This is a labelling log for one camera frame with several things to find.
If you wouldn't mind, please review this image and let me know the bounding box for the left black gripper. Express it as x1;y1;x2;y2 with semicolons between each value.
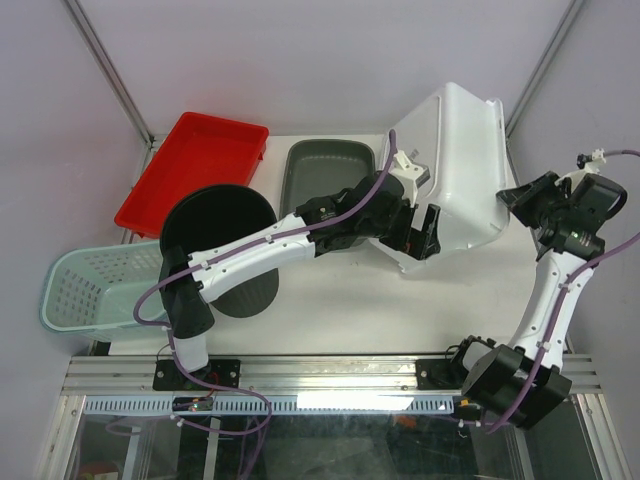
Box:
359;198;441;262

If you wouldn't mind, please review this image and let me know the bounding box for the large white plastic container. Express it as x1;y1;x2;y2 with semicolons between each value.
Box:
374;82;509;274

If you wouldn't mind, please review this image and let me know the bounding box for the dark grey plastic tub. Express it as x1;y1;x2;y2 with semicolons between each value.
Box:
279;139;375;218

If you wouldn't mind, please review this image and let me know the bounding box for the black ribbed bucket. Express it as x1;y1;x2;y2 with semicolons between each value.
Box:
159;185;279;319

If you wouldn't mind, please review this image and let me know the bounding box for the light blue perforated basket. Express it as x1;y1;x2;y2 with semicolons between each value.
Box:
40;241;163;342

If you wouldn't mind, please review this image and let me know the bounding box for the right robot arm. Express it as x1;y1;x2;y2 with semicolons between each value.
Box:
447;172;628;433

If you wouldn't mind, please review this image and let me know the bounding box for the red plastic tray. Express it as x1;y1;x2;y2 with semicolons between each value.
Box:
114;112;269;239

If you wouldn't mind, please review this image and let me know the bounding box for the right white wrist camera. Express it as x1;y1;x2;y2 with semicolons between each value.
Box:
564;149;607;189

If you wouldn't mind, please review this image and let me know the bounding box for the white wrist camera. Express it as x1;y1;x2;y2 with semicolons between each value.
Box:
389;150;431;205
564;149;607;189

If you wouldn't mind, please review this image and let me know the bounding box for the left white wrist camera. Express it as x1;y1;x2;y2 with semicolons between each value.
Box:
389;150;431;205

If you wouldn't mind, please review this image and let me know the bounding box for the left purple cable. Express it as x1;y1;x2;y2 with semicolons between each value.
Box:
133;128;401;391

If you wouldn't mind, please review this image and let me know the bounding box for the right aluminium frame post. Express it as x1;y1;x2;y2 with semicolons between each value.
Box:
503;0;587;132

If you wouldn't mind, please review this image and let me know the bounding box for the aluminium frame post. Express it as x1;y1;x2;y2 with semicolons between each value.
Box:
61;0;155;147
503;0;587;132

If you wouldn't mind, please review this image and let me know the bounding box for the white slotted cable duct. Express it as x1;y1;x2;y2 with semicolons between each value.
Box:
84;392;454;417

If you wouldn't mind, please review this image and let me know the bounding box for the left aluminium frame post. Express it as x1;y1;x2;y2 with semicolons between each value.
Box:
61;0;155;147

